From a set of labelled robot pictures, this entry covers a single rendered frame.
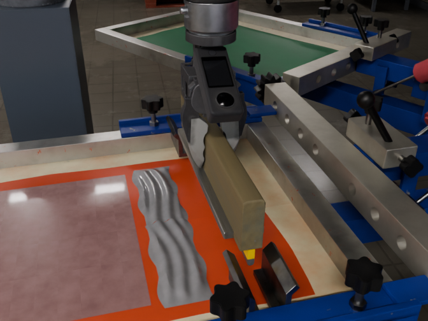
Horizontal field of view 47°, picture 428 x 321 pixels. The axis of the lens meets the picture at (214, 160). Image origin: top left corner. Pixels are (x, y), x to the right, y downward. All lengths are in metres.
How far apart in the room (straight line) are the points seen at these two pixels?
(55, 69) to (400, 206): 0.82
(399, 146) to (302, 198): 0.17
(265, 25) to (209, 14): 1.27
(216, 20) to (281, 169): 0.33
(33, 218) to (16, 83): 0.45
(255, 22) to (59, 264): 1.41
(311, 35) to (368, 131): 0.99
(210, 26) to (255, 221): 0.26
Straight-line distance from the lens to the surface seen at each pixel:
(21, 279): 0.76
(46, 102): 1.24
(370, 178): 0.80
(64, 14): 1.17
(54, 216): 0.86
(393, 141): 0.84
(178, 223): 0.80
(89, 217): 0.84
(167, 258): 0.73
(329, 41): 1.77
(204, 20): 0.67
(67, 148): 1.01
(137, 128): 1.01
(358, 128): 0.87
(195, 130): 0.73
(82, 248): 0.78
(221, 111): 0.63
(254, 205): 0.59
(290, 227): 0.81
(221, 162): 0.67
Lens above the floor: 1.44
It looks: 30 degrees down
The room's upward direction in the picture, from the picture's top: straight up
